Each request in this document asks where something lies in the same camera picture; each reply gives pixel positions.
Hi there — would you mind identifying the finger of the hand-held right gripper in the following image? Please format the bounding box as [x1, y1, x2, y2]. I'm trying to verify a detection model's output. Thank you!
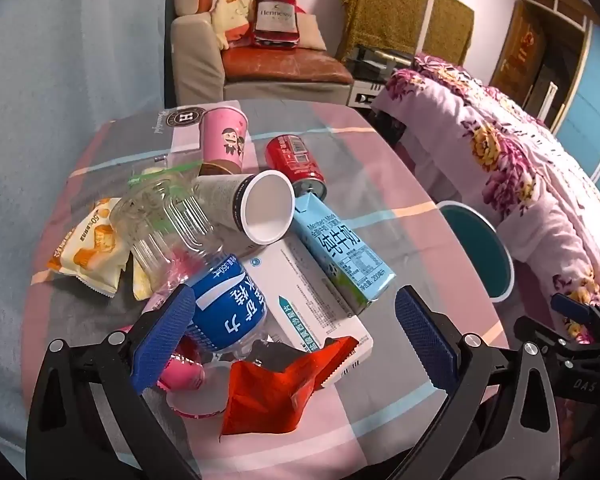
[551, 292, 600, 333]
[513, 316, 581, 361]

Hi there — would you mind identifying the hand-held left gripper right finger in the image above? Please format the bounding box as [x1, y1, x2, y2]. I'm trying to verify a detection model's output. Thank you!
[394, 285, 563, 480]

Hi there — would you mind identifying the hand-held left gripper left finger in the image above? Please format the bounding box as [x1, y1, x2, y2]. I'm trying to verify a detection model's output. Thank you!
[26, 284, 197, 480]

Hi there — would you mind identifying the pink snack packet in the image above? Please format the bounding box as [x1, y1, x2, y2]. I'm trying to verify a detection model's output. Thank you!
[115, 287, 206, 393]

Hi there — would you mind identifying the teal trash bin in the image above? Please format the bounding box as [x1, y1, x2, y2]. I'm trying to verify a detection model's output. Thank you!
[437, 200, 516, 303]

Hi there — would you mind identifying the yellow snack packet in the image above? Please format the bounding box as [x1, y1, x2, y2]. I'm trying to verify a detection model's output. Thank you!
[47, 197, 131, 298]

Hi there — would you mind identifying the red snack packet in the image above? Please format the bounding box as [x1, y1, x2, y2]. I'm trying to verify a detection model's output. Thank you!
[220, 336, 361, 436]

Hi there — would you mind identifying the blue milk carton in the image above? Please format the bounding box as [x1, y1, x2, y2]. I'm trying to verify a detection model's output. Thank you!
[291, 194, 397, 316]

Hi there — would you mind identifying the white medicine box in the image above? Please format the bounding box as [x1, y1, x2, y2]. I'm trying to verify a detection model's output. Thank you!
[240, 232, 375, 390]

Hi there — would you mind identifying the white paper cup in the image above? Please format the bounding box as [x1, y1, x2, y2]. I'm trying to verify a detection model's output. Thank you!
[194, 170, 296, 246]

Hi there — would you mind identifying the pink cartoon paper cup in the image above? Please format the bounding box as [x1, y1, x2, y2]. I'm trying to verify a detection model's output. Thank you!
[201, 108, 249, 171]

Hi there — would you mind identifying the red soda can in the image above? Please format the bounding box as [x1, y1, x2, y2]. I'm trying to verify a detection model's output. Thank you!
[265, 134, 327, 200]

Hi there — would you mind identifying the pink grey plaid tablecloth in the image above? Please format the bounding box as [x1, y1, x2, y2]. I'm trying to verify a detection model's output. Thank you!
[22, 97, 511, 480]

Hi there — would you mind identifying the pink floral blanket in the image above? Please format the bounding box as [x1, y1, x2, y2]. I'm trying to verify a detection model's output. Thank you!
[370, 55, 600, 341]

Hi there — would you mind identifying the blue panelled wardrobe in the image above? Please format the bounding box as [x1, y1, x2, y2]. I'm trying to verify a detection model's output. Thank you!
[555, 25, 600, 186]

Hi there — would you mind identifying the silver appliance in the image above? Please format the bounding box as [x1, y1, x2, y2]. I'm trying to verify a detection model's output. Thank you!
[347, 80, 388, 107]

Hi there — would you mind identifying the wooden door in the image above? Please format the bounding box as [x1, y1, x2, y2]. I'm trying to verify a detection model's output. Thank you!
[490, 0, 593, 126]

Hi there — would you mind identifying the light blue fabric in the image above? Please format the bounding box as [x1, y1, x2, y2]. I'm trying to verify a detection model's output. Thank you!
[0, 0, 191, 461]

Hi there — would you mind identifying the beige sofa with orange seat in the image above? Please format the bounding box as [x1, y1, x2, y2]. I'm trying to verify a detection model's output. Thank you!
[171, 0, 356, 107]

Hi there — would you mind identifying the black appliance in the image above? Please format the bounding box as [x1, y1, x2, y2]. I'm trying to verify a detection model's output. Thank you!
[344, 45, 413, 83]

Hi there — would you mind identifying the beige cushion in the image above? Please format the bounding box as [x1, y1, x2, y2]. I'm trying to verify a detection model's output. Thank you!
[292, 10, 327, 52]

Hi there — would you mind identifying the yellow plush cushion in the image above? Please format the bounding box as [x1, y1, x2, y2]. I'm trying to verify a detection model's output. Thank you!
[211, 0, 258, 51]

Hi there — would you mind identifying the bottle-shaped cushion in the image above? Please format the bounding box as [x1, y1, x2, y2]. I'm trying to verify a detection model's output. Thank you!
[251, 0, 301, 51]

